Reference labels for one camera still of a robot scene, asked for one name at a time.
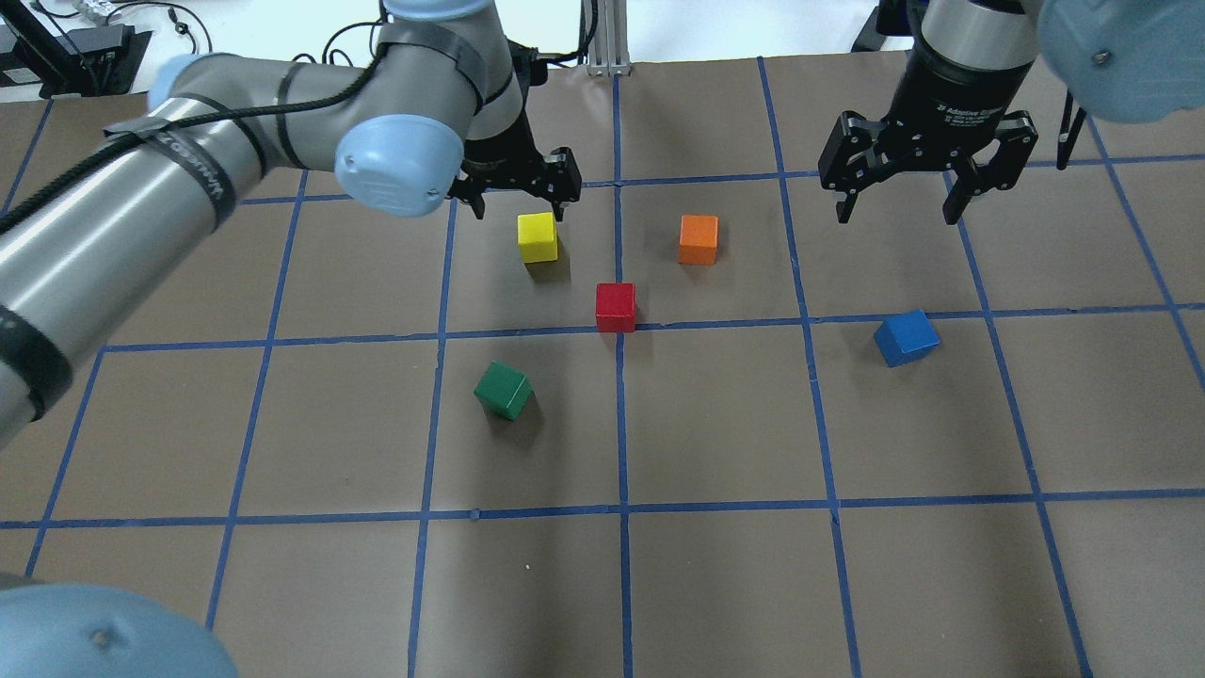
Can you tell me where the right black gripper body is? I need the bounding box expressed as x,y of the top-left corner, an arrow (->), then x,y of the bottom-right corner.
818,45 -> 1038,194

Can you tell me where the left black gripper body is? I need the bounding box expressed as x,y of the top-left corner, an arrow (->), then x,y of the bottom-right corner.
447,112 -> 582,202

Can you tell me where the red wooden block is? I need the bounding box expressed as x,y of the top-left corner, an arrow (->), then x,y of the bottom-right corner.
595,282 -> 637,334

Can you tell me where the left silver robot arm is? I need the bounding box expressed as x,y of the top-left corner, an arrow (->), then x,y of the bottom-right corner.
2,1 -> 582,442

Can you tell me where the yellow wooden block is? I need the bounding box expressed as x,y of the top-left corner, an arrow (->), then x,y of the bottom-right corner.
516,212 -> 559,265

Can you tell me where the orange wooden block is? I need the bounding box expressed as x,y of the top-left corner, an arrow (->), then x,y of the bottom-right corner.
677,214 -> 719,266

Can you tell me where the blue wooden block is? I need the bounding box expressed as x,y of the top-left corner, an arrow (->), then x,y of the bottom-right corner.
874,309 -> 941,369

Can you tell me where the green wooden block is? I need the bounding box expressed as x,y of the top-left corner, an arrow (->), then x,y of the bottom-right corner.
474,361 -> 534,421

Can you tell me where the brown paper table mat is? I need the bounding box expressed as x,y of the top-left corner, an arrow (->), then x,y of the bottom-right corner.
2,53 -> 1204,677

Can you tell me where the black monitor stand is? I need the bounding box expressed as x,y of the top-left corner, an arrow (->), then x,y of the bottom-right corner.
1,1 -> 152,99

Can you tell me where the aluminium frame post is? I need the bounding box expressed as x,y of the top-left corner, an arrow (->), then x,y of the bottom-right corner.
581,1 -> 633,78

